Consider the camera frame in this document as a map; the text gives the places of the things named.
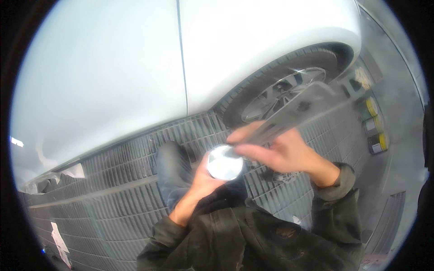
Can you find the person's left hand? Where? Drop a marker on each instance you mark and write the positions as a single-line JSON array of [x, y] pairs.
[[203, 184]]

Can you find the person's right hand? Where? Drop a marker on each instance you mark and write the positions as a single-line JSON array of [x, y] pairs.
[[288, 152]]

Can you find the person's left fingers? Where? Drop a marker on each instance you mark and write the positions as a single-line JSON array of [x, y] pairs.
[[205, 166]]

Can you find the person's right fingers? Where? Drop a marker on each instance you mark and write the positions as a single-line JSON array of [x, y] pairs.
[[254, 154]]

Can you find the round silver tin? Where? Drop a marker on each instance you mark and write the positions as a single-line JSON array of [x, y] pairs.
[[224, 162]]

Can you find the grey plastic spreader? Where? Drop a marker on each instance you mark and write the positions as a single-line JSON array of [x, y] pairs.
[[305, 108]]

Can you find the car wheel with silver rim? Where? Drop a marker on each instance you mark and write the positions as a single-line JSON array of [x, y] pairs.
[[257, 88]]

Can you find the person's body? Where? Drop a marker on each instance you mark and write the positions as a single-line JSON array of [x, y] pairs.
[[254, 244]]

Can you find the grey block with holes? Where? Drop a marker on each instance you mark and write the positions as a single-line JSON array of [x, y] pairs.
[[352, 86]]

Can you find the yellow-lidded paint can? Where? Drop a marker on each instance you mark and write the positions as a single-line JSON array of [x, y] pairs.
[[373, 125], [369, 108], [379, 144]]

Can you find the white car body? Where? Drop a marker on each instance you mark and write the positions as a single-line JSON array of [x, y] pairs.
[[101, 84]]

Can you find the yellowish rag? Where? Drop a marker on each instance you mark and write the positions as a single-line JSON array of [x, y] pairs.
[[362, 77]]

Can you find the white paper scrap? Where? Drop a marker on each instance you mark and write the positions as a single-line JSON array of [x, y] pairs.
[[60, 242]]

